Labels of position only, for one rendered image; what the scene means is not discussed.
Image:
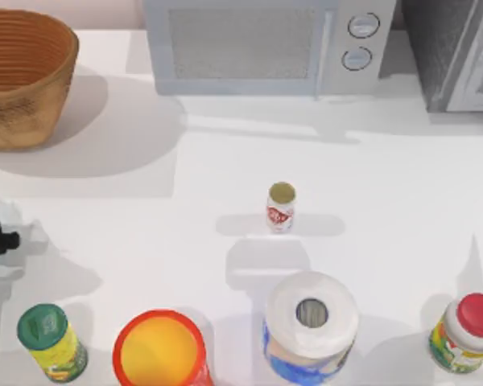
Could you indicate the red and white can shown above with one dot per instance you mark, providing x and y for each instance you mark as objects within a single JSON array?
[{"x": 281, "y": 211}]

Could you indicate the pale microwave oven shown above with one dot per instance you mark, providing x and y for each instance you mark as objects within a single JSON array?
[{"x": 241, "y": 48}]

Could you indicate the white paper roll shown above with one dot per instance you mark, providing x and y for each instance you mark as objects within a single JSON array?
[{"x": 310, "y": 325}]

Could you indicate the red and yellow cup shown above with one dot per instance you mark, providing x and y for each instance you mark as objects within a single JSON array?
[{"x": 161, "y": 350}]

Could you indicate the microwave knob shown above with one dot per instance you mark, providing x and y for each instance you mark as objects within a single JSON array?
[
  {"x": 363, "y": 23},
  {"x": 357, "y": 58}
]

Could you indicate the brown woven basket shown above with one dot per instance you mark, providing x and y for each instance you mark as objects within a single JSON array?
[{"x": 24, "y": 92}]

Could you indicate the green lidded yellow bottle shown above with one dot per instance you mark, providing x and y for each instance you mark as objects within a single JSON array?
[{"x": 50, "y": 342}]

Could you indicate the grey cabinet with dark inside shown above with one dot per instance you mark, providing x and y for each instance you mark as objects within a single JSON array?
[{"x": 447, "y": 52}]

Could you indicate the red lidded white jar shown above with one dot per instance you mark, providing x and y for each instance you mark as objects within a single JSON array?
[{"x": 465, "y": 333}]

